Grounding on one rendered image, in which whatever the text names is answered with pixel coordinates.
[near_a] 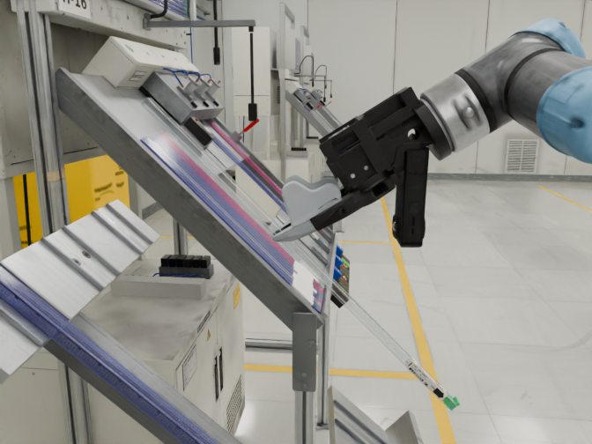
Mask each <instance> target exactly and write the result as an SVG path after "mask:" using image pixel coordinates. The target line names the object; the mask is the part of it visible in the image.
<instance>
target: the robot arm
mask: <svg viewBox="0 0 592 444"><path fill-rule="evenodd" d="M512 120H515V121H516V122H518V123H519V124H521V126H523V127H524V128H526V129H527V130H530V131H531V132H533V133H534V134H536V135H537V136H539V137H541V138H542V139H543V140H544V141H545V142H546V143H547V144H548V145H549V146H550V147H552V148H553V149H554V150H556V151H558V152H560V153H563V154H565V155H567V156H571V157H574V158H575V159H577V160H579V161H581V162H584V163H587V164H592V60H589V59H586V55H585V51H584V48H583V46H582V45H581V42H580V40H579V39H578V37H577V36H576V34H575V33H574V31H573V30H572V29H570V28H566V25H565V24H564V23H563V22H562V21H560V20H557V19H555V18H546V19H542V20H540V21H538V22H536V23H535V24H534V25H532V26H530V27H528V28H526V29H522V30H520V31H518V32H516V33H514V34H512V35H511V36H510V37H509V38H508V39H507V40H506V41H504V42H502V43H500V44H499V45H498V46H497V47H495V48H493V49H491V50H490V51H488V52H486V53H485V54H483V55H481V56H480V57H479V58H477V59H476V60H474V61H472V62H471V63H468V64H467V65H465V66H464V67H462V68H461V69H460V70H458V71H456V72H455V73H453V74H451V75H449V76H448V77H446V78H444V79H442V80H441V81H440V82H438V83H437V84H435V85H433V86H431V87H430V88H428V89H426V90H425V91H423V92H422V93H421V94H420V99H418V97H417V95H416V94H415V93H414V91H413V89H412V87H411V86H410V87H404V88H403V89H402V90H400V91H398V92H396V93H395V94H393V95H391V96H390V97H388V98H387V99H385V100H384V101H382V102H381V103H379V104H377V105H376V106H374V107H372V108H370V109H369V110H367V111H366V112H365V113H363V114H362V115H360V116H356V117H354V118H352V119H351V120H350V121H348V122H346V123H345V124H343V125H342V126H340V127H338V128H337V129H335V130H333V131H331V132H330V133H329V134H328V135H326V136H324V137H322V138H321V139H319V142H320V144H319V148H320V150H321V151H322V154H323V155H324V157H325V159H326V164H327V165H328V167H329V169H330V171H331V172H332V173H333V175H334V176H335V178H337V177H338V179H339V180H340V181H341V183H342V184H343V186H341V187H340V188H339V185H338V183H337V181H336V180H334V179H332V178H324V179H322V180H320V181H318V182H317V183H310V182H308V181H306V180H304V179H302V178H301V177H299V176H298V175H292V176H290V177H288V178H287V179H286V180H285V184H284V187H283V189H282V197H283V199H284V202H285V208H286V210H287V213H288V216H289V219H290V220H289V221H288V222H286V223H285V224H283V225H282V226H281V227H282V228H283V229H284V230H283V231H281V232H280V233H277V234H275V235H274V236H272V237H271V238H272V239H273V240H274V241H275V242H281V241H295V240H297V239H299V238H302V237H305V236H307V235H309V234H311V233H314V232H316V231H320V230H322V229H323V228H325V227H327V226H330V225H332V224H334V223H336V222H337V221H339V220H341V219H343V218H346V217H348V216H349V215H351V214H352V213H354V212H355V211H357V210H359V209H360V208H362V207H365V206H368V205H369V204H372V203H374V202H376V201H377V200H379V199H380V198H382V197H383V196H385V195H387V194H388V193H389V192H390V191H392V190H393V189H394V188H395V187H396V207H395V215H393V220H392V234H393V237H394V238H395V239H396V240H397V242H398V243H399V245H400V247H401V248H420V247H422V246H423V239H424V237H425V232H426V219H425V209H426V185H427V173H428V160H429V150H430V152H431V153H432V154H433V156H434V157H435V158H436V159H437V160H439V161H441V160H443V159H445V158H446V157H448V156H449V155H451V154H452V152H455V153H458V152H460V151H461V150H463V149H465V148H466V147H468V146H470V145H471V144H474V143H476V141H478V140H480V139H481V138H483V137H485V136H487V135H488V134H490V133H492V132H494V131H495V130H497V129H499V128H500V127H502V126H504V125H506V124H507V123H509V122H511V121H512ZM346 126H349V127H348V128H346V129H344V130H342V131H341V132H339V133H338V134H336V135H335V136H333V137H332V138H330V139H329V137H330V136H332V135H334V134H335V133H337V132H338V131H339V130H341V129H343V128H344V127H346ZM412 129H414V130H415V134H413V133H411V134H410V135H409V136H408V133H409V131H410V130H412Z"/></svg>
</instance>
